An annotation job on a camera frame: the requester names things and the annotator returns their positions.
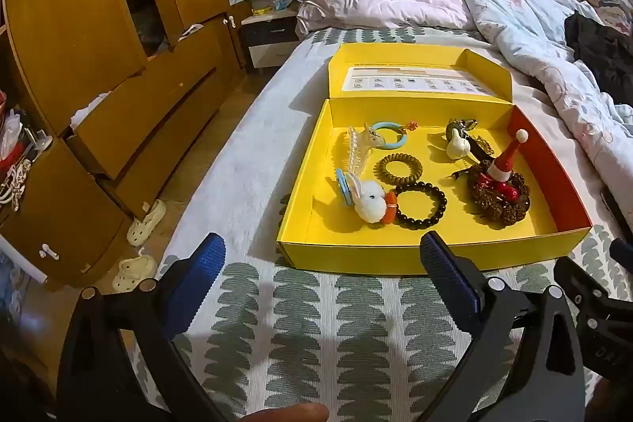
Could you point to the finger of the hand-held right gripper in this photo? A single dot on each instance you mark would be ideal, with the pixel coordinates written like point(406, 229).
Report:
point(581, 286)
point(622, 250)

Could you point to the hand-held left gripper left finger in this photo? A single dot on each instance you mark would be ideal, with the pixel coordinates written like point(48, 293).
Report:
point(203, 273)

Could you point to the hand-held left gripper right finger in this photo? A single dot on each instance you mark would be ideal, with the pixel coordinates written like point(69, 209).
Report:
point(447, 271)

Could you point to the yellow cardboard box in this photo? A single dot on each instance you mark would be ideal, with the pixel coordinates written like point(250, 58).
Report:
point(544, 214)

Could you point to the white plush rabbit hair clip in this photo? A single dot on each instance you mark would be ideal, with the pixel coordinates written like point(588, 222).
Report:
point(371, 202)

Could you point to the red santa hat ornament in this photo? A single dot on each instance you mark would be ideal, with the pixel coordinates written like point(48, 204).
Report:
point(504, 165)

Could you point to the person's left hand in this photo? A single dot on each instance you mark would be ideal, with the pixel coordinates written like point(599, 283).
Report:
point(292, 414)

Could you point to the white sandal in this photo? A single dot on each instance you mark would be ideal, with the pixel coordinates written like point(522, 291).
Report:
point(146, 222)
point(133, 273)

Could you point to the black duckbill hair clip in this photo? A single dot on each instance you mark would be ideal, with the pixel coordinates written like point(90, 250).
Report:
point(462, 173)

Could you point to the blue hair clip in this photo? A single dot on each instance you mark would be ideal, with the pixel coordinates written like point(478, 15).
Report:
point(342, 184)

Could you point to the small orange flower clip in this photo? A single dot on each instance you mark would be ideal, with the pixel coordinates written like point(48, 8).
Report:
point(412, 125)

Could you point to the clear plastic hair claw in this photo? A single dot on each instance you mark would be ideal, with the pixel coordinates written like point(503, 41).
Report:
point(357, 150)

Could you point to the black clothing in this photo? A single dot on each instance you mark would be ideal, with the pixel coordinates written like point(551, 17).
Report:
point(603, 51)

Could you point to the white cloth in drawer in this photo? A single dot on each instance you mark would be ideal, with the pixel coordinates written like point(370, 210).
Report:
point(89, 108)

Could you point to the printed pillow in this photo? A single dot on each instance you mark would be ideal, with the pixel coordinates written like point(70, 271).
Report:
point(608, 4)

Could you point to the dark and white nightstand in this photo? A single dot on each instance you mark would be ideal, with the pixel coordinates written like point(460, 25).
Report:
point(269, 36)

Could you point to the light blue printed quilt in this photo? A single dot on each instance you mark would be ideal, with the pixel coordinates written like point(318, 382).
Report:
point(524, 16)

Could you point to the wooden wardrobe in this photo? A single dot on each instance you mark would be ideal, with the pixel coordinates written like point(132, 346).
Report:
point(64, 31)

